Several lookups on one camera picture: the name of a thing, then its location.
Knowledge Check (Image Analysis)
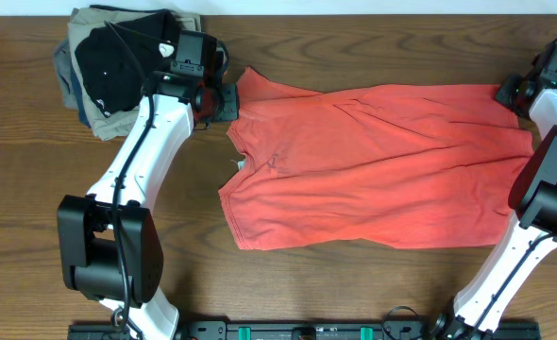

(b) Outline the grey folded garment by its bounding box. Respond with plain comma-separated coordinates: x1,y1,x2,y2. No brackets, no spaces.
53,38,79,110

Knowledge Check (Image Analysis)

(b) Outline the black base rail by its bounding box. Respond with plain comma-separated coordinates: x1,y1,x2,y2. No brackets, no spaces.
67,320,542,340

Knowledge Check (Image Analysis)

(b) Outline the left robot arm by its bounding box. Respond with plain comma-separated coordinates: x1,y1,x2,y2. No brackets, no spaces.
57,30,238,339

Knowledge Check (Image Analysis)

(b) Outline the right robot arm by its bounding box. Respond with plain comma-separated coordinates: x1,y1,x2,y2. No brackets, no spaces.
423,41,557,339

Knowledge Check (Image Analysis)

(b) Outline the black folded shirt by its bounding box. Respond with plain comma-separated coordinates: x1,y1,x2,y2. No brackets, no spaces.
75,10,181,117

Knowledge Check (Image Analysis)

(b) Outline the red printed t-shirt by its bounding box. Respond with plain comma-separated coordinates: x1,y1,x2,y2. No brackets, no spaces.
219,69,533,250

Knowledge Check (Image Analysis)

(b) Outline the khaki folded garment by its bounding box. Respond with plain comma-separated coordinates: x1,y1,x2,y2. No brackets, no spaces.
67,6,201,141

